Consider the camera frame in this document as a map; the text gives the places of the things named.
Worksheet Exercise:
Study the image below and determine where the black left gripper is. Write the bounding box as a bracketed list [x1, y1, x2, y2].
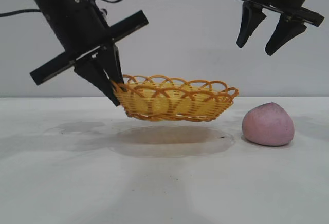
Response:
[29, 0, 149, 107]

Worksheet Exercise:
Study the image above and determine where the yellow woven wicker basket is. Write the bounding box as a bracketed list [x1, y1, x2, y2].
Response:
[111, 74, 239, 124]

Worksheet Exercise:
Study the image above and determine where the pink peach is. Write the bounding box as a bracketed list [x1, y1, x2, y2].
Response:
[242, 102, 295, 147]

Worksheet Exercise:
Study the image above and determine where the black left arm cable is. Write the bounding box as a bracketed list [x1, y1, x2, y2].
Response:
[0, 9, 41, 18]

